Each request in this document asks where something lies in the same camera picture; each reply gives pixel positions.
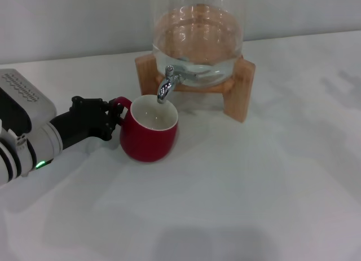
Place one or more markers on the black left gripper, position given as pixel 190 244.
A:
pixel 81 123

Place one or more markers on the red ceramic cup white inside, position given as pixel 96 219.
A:
pixel 149 139

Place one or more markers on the chrome faucet tap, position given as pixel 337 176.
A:
pixel 166 87

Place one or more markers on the glass water dispenser jar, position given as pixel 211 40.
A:
pixel 197 32

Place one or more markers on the wooden dispenser stand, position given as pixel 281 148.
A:
pixel 239 92

